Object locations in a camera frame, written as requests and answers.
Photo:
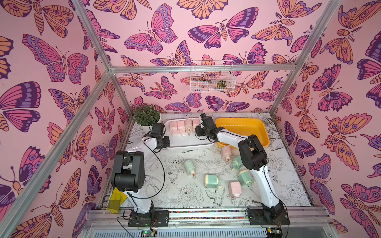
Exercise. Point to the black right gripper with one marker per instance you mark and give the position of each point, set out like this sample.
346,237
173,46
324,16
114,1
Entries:
201,130

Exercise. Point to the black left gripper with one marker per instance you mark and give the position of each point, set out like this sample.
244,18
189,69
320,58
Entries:
167,143

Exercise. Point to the pink sharpener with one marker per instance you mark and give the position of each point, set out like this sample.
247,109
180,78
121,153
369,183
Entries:
189,126
173,128
226,153
181,128
195,123
235,190

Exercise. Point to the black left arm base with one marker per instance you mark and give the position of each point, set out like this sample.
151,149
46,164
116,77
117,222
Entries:
156,218

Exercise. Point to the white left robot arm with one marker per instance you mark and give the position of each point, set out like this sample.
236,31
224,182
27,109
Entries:
128,174

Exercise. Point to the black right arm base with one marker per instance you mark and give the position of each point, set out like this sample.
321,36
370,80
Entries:
268,215

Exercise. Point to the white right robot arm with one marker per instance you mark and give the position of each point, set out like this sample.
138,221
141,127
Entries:
254,158

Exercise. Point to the white plastic storage box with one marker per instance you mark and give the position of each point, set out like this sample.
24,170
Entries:
186,142

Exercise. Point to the yellow plastic storage box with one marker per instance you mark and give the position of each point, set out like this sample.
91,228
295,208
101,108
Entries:
246,127

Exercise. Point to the white plastic flower pot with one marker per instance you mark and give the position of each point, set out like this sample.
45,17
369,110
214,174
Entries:
146,129

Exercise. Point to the green leafy plant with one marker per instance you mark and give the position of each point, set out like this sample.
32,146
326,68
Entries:
146,115

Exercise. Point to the green sharpener left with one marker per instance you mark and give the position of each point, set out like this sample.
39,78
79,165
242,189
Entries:
190,168

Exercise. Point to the green sharpener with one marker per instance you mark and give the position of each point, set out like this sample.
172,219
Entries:
212,181
237,163
190,168
245,177

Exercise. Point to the green sharpener upper right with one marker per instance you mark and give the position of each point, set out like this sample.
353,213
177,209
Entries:
237,163

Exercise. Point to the green sharpener lower centre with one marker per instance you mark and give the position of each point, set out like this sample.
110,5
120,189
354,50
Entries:
212,181

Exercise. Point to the green sharpener lower right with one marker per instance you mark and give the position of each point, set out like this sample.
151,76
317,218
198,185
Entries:
245,177

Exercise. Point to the yellow rubber glove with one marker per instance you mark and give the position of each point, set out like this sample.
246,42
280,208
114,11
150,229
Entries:
116,200

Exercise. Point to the green circuit board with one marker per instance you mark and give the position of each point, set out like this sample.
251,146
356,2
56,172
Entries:
148,234

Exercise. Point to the white wire basket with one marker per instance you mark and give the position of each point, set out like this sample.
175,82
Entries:
212,78

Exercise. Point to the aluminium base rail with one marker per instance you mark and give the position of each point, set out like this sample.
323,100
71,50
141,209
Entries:
305,222

